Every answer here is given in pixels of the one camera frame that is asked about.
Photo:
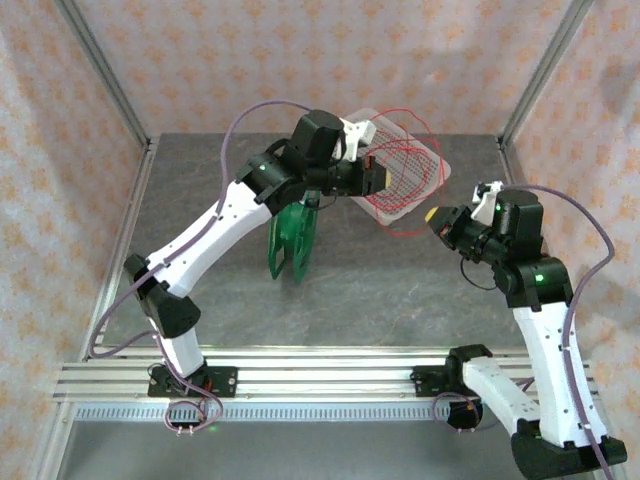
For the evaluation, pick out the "white perforated plastic basket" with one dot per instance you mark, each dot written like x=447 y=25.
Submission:
x=400 y=210

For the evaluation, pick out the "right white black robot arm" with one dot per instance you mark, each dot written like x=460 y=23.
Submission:
x=550 y=360

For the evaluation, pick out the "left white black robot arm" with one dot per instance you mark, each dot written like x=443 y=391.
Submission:
x=200 y=235

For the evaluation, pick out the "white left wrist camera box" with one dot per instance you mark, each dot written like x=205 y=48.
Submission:
x=357 y=135

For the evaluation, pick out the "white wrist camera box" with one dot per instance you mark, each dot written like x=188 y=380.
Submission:
x=482 y=207
x=357 y=135

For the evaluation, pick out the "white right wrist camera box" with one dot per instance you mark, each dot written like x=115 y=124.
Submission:
x=482 y=207

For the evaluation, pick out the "aluminium table side rail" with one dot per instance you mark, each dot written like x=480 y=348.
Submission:
x=137 y=190
x=510 y=175

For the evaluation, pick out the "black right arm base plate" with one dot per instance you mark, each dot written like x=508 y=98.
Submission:
x=425 y=385

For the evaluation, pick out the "aluminium corner post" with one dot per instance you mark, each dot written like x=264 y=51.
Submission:
x=546 y=65
x=102 y=65

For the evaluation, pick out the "aluminium mounting rail frame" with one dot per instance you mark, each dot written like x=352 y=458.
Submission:
x=325 y=372

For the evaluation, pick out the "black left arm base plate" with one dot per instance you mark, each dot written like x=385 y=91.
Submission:
x=225 y=382

